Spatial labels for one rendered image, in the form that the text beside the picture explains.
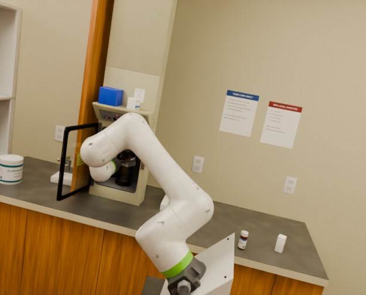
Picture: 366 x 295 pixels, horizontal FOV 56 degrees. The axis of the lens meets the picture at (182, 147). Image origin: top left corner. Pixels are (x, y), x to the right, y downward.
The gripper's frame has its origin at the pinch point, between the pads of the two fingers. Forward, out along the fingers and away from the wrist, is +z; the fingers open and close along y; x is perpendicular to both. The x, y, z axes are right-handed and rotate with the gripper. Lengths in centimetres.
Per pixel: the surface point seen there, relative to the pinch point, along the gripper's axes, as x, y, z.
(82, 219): 27.3, 5.4, -37.5
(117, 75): -48.2, 8.8, -8.1
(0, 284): 81, 51, -34
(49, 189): 25.1, 38.0, -15.3
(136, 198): 20.8, -13.3, -7.5
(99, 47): -62, 21, -9
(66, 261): 55, 13, -34
